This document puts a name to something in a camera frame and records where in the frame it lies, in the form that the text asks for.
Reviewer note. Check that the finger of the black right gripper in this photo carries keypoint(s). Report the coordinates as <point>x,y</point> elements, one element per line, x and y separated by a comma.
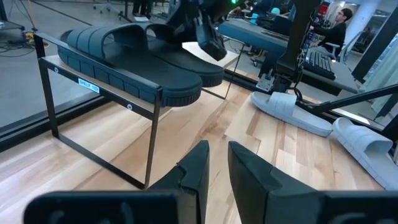
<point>211,43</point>
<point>185,28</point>

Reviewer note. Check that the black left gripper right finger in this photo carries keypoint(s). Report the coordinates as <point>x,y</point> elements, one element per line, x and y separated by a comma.
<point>255,193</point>

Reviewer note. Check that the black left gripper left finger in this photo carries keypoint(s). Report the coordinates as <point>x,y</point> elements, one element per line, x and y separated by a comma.
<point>192,186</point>

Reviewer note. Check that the black rubber slide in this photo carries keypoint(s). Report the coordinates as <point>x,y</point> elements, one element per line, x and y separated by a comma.
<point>192,68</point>
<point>149,68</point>

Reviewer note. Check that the grey rubber slide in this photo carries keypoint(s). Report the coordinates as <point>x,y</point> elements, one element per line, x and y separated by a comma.
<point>367,149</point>
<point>289,109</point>

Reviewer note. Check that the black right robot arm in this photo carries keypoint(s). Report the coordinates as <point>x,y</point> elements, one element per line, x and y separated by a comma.
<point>298,37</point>

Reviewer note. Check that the white shelf label sticker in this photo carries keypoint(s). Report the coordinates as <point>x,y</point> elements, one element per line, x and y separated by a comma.
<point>88,85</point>

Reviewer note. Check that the grey desk with phone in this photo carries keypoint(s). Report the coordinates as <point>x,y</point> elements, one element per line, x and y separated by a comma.
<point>248,34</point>

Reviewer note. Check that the person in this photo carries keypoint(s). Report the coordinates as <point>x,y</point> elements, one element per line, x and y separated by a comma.
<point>141,6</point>
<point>335,34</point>

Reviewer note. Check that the teal cup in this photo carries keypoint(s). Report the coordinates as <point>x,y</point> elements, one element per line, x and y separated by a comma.
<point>254,19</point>

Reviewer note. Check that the black metal shoe rack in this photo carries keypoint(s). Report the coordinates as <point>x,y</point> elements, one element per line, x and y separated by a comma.
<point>115,99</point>

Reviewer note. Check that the backlit computer keyboard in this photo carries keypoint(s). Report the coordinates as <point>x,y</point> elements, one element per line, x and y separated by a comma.
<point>320,63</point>

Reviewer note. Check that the grey desk with keyboard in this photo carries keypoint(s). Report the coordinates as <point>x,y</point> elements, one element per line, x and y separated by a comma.
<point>345,77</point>

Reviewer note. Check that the black diagonal support beam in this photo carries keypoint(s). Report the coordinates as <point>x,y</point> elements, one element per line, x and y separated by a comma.
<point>357,99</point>

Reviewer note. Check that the black frame post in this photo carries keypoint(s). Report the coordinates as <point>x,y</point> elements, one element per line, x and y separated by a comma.
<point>376,43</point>

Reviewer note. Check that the black aluminium table frame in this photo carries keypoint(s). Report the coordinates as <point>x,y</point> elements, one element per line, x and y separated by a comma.
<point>31,129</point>

